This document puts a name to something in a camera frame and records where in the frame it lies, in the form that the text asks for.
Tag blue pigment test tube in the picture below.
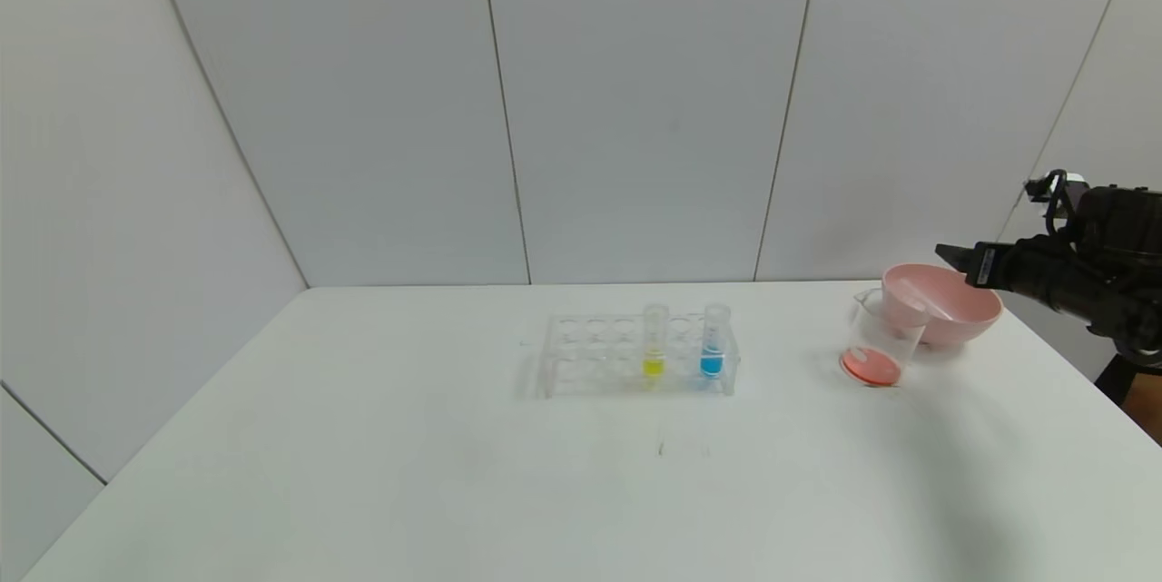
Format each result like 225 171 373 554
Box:
701 303 731 380

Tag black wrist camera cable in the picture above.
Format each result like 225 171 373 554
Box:
1043 169 1070 240

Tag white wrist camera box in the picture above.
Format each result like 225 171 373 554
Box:
1025 171 1088 203

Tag clear plastic test tube rack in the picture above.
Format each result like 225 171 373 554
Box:
536 311 741 400

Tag pink plastic bowl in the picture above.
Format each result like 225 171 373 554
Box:
881 263 1003 349

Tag clear plastic beaker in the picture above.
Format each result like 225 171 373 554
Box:
840 289 929 389

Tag yellow pigment test tube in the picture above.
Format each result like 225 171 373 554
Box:
642 303 670 380

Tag red pigment test tube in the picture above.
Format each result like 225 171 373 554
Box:
885 281 954 321

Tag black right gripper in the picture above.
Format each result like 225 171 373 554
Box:
934 233 1070 313

